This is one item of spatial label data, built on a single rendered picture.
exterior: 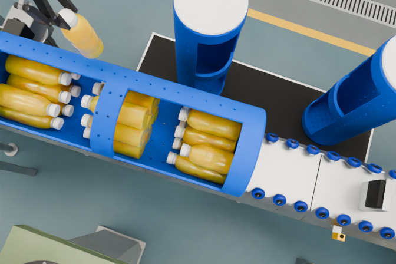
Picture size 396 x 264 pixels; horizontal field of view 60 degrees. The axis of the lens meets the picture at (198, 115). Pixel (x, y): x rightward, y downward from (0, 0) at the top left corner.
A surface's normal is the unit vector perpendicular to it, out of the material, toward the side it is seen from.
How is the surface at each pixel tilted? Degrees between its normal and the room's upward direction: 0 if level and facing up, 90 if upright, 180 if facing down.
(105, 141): 50
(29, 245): 2
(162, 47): 0
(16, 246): 2
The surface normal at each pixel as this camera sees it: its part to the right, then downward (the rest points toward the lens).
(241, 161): -0.07, 0.12
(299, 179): 0.04, -0.25
